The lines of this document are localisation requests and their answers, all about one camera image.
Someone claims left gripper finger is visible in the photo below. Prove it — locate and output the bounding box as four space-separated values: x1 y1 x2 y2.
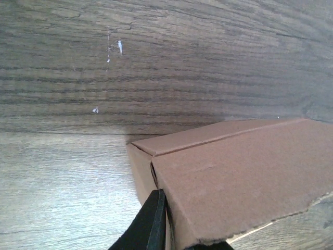
109 189 167 250

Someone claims brown cardboard box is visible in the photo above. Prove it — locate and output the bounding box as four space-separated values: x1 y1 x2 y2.
127 118 332 249

